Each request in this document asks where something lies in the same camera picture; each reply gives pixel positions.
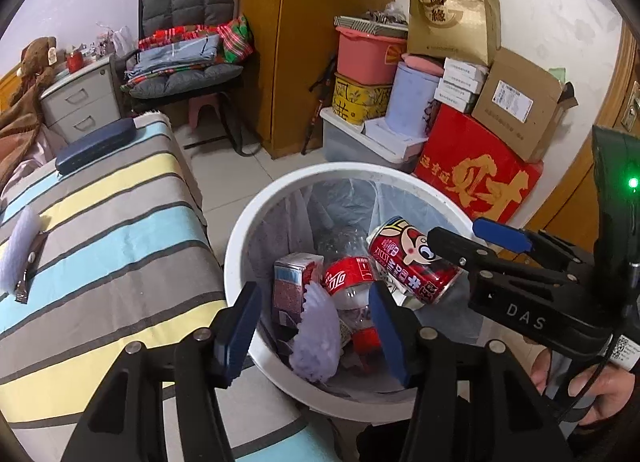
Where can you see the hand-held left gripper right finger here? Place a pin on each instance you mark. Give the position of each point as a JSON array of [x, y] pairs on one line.
[[390, 337]]

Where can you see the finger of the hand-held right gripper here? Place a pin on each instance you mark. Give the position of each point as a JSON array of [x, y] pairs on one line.
[[450, 244], [502, 234]]

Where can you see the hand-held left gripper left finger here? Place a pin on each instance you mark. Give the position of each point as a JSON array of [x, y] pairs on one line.
[[240, 332]]

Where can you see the red cartoon drink can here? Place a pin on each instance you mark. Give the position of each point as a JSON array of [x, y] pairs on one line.
[[410, 267]]

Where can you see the pink milk carton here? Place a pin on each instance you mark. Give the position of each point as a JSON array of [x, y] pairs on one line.
[[290, 287]]

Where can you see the purple fluffy item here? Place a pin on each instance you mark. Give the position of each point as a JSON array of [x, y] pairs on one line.
[[17, 252], [315, 342]]

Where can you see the clear plastic bottle red label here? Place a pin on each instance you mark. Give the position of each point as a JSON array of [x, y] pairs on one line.
[[345, 274]]

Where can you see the white round trash bin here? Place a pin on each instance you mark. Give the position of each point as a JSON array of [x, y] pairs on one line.
[[260, 212]]

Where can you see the person's right hand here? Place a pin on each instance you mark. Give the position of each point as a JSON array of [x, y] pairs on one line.
[[600, 392]]

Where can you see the wooden door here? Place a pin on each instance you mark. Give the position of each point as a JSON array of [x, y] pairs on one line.
[[575, 197]]

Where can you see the red gift box gold print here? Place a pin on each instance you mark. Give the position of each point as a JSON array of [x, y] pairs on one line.
[[465, 162]]

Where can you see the clear plastic bin liner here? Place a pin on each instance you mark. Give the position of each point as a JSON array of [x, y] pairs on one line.
[[345, 207]]

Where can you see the brown cardboard box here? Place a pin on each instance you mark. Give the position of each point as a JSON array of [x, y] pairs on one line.
[[520, 97]]

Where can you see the flat white box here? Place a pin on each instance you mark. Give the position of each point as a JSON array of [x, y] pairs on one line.
[[462, 81], [467, 67], [457, 92], [452, 103]]

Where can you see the clear plastic storage box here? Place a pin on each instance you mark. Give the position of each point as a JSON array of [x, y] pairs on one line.
[[350, 142]]

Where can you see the striped bed sheet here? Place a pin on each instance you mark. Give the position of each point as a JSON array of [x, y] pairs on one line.
[[115, 252]]

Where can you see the lilac cylindrical container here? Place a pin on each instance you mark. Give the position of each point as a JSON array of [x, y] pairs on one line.
[[407, 97]]

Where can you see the yellow patterned tin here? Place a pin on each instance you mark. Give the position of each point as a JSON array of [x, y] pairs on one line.
[[357, 100]]

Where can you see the metal door lock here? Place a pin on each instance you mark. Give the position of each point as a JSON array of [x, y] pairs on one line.
[[632, 107]]

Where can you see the pink lid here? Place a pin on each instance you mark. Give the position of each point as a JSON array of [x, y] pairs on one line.
[[422, 64]]

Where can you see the black red pole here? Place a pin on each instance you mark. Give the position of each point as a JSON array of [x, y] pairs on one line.
[[316, 107]]

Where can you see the pink plastic bucket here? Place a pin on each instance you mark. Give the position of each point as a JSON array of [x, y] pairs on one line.
[[367, 60]]

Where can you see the gold paper gift bag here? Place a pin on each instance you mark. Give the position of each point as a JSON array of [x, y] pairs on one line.
[[452, 27]]

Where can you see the pink plastic stool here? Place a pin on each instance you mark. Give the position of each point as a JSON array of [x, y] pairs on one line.
[[205, 107]]

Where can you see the dark blue glasses case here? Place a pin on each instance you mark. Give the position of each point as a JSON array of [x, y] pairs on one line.
[[95, 146]]

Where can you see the purple fluffy item on bed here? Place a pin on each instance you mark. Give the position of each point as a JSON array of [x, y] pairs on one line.
[[17, 252]]

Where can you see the patterned flat box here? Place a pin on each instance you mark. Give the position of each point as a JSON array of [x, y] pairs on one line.
[[360, 23]]

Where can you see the wooden wardrobe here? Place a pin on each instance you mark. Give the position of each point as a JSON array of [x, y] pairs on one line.
[[320, 42]]

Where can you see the grey drawer nightstand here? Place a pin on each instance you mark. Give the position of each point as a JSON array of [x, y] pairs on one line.
[[80, 102]]

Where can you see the folded plaid clothes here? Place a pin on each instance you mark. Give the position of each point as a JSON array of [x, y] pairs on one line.
[[185, 50]]

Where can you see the brown blanket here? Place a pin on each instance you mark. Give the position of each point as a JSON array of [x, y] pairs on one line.
[[15, 127]]

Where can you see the white plastic bag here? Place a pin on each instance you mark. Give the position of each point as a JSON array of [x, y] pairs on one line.
[[121, 40]]

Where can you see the red cup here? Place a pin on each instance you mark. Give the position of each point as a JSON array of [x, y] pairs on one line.
[[74, 63]]

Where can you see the grey padded chair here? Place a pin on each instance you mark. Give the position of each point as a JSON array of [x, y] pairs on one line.
[[195, 0]]

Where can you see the wooden headboard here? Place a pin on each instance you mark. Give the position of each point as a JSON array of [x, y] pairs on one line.
[[7, 87]]

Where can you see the brown teddy bear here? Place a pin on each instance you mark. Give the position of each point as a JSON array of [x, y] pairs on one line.
[[36, 60]]

